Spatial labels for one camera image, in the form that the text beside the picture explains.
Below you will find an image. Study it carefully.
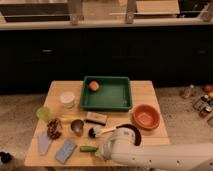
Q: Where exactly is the green pepper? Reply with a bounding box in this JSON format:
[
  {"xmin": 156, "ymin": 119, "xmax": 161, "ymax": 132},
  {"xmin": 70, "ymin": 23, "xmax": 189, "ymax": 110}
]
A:
[{"xmin": 80, "ymin": 146, "xmax": 98, "ymax": 153}]

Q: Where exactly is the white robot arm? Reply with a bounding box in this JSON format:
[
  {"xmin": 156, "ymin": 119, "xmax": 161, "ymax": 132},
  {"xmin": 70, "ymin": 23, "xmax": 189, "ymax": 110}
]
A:
[{"xmin": 97, "ymin": 128, "xmax": 213, "ymax": 171}]

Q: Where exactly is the green plastic tray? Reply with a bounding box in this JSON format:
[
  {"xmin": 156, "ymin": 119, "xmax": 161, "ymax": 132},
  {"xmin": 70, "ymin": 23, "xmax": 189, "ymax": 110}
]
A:
[{"xmin": 80, "ymin": 76, "xmax": 133, "ymax": 111}]

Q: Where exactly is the small orange fruit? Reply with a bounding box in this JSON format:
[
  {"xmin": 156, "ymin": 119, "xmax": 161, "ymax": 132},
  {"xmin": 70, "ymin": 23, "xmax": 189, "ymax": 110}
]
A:
[{"xmin": 89, "ymin": 81, "xmax": 100, "ymax": 91}]

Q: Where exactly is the wooden block sponge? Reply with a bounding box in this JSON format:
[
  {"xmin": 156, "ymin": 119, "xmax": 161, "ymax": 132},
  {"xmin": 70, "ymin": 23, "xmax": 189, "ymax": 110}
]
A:
[{"xmin": 85, "ymin": 112, "xmax": 107, "ymax": 125}]

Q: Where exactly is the white round container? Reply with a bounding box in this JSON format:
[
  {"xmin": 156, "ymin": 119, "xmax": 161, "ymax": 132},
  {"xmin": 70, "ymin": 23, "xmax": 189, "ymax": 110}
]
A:
[{"xmin": 60, "ymin": 92, "xmax": 75, "ymax": 108}]

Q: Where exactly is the wooden table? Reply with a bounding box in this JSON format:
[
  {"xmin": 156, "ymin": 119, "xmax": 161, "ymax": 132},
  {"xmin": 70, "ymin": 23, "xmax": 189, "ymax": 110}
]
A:
[{"xmin": 24, "ymin": 81, "xmax": 170, "ymax": 168}]

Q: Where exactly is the black white brush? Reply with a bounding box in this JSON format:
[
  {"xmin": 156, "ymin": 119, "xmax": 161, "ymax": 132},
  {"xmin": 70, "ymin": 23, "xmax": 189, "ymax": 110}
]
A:
[{"xmin": 88, "ymin": 125, "xmax": 115, "ymax": 138}]

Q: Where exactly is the metal measuring cup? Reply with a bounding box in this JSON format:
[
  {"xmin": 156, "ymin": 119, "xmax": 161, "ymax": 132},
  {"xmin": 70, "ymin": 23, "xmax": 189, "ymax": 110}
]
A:
[{"xmin": 71, "ymin": 119, "xmax": 84, "ymax": 136}]

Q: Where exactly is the orange plastic bowl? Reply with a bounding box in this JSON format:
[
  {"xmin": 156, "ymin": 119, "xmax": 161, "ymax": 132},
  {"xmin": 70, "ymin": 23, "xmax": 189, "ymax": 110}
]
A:
[{"xmin": 132, "ymin": 104, "xmax": 160, "ymax": 130}]

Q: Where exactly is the dark purple bowl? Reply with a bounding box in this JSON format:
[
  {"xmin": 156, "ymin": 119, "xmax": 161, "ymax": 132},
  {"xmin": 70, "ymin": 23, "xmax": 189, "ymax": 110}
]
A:
[{"xmin": 116, "ymin": 124, "xmax": 142, "ymax": 146}]

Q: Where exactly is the brown grape bunch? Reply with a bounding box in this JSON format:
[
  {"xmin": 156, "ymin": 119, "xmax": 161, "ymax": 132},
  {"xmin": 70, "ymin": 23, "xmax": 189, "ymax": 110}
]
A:
[{"xmin": 47, "ymin": 118, "xmax": 62, "ymax": 140}]

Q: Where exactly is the light green cup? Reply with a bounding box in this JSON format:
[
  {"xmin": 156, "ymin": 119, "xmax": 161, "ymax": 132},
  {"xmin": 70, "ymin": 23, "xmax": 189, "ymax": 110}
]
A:
[{"xmin": 36, "ymin": 106, "xmax": 51, "ymax": 122}]

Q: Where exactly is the blue sponge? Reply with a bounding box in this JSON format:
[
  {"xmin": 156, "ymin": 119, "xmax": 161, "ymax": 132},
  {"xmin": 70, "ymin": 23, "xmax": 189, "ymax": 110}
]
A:
[{"xmin": 55, "ymin": 139, "xmax": 77, "ymax": 164}]

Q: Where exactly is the grey blue wedge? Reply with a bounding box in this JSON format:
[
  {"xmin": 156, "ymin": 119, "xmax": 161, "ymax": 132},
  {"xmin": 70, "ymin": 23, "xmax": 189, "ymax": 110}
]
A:
[{"xmin": 38, "ymin": 131, "xmax": 52, "ymax": 155}]

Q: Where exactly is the black object on floor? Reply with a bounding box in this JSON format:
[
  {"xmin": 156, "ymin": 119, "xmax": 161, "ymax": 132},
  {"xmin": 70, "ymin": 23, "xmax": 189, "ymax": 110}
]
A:
[{"xmin": 0, "ymin": 152, "xmax": 12, "ymax": 164}]

